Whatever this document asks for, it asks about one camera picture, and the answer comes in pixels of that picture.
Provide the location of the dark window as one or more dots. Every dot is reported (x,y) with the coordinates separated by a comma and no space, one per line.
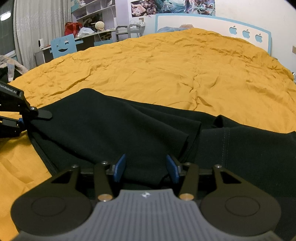
(5,27)

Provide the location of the blue pillow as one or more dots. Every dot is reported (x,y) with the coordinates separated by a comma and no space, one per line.
(167,29)

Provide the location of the grey trolley cart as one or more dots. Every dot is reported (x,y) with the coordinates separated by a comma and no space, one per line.
(129,31)

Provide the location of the round cream lamp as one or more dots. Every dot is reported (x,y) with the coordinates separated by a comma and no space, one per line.
(100,25)

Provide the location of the red bag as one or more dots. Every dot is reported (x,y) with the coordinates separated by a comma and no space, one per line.
(72,27)

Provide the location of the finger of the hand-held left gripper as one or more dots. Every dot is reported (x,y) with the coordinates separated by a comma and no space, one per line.
(10,127)
(42,114)

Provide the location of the white wall shelf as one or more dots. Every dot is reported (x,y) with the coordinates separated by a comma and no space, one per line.
(94,9)

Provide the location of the black pants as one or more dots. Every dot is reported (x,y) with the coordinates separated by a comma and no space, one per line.
(104,129)

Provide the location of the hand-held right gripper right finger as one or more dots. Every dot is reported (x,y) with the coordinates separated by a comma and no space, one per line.
(173,169)

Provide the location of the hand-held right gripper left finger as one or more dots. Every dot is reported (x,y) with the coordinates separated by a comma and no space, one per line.
(120,168)

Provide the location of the white power socket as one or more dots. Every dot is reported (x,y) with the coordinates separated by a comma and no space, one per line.
(141,22)

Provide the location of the white headboard with blue trim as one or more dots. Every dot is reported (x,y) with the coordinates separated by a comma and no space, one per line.
(208,23)

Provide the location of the white plastic bag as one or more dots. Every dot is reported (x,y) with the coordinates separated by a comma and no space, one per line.
(86,32)

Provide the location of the wall poster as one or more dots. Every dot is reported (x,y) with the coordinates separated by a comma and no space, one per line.
(173,5)

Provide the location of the white curtain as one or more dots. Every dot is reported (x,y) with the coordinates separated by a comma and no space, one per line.
(39,20)

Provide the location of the desk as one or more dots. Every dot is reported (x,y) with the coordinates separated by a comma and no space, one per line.
(90,38)

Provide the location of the small white camera device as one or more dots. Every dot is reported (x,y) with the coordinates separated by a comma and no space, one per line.
(41,43)

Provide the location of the yellow blanket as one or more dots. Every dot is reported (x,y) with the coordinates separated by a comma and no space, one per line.
(173,69)

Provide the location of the pile of light clothes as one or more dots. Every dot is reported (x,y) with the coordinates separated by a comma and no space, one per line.
(12,63)

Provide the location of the wall switch plate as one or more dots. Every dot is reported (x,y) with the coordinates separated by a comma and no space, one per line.
(294,49)

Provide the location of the blue smiley face chair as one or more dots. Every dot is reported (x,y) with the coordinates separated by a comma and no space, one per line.
(62,45)

